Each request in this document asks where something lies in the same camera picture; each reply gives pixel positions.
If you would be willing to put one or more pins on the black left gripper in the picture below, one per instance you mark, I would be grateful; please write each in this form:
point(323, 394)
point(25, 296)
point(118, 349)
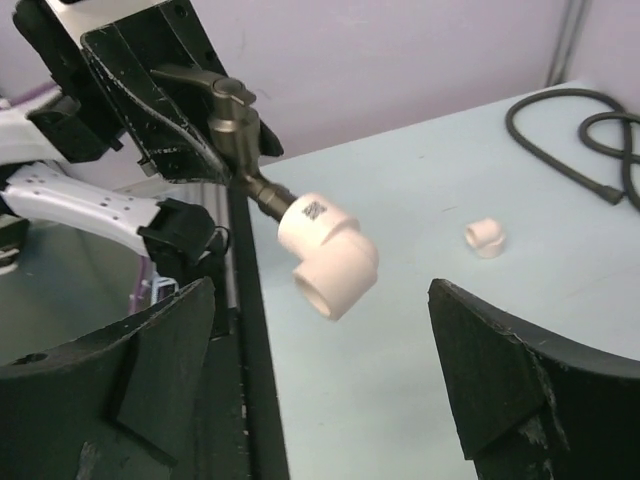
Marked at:
point(101, 55)

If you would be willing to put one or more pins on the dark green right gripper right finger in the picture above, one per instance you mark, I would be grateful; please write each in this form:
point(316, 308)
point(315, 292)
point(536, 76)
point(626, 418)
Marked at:
point(531, 404)

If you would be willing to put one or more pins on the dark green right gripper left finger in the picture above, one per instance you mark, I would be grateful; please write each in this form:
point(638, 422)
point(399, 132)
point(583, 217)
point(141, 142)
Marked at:
point(113, 404)

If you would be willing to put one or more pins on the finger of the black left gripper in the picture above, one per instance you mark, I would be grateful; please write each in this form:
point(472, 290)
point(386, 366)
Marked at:
point(234, 125)

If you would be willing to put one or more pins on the brushed steel water faucet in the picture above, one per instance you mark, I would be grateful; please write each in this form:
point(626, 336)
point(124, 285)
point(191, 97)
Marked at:
point(272, 199)

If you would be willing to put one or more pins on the white plastic pipe tee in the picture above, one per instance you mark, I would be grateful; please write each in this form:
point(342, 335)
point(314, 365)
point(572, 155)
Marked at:
point(338, 263)

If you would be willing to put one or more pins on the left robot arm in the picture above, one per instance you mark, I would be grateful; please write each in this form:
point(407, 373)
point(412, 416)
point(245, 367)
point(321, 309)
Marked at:
point(118, 198)

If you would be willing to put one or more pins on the white plastic pipe coupling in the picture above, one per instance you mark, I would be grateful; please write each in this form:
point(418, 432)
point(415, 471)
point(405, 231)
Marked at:
point(486, 238)

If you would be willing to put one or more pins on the left aluminium frame post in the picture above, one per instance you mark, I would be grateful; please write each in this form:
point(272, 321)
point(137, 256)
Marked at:
point(572, 23)

